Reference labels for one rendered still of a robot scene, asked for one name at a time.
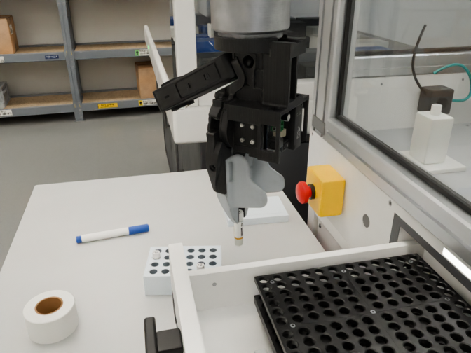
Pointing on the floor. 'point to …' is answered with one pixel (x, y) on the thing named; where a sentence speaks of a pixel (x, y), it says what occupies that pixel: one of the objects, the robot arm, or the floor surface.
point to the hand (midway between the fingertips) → (234, 208)
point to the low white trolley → (123, 253)
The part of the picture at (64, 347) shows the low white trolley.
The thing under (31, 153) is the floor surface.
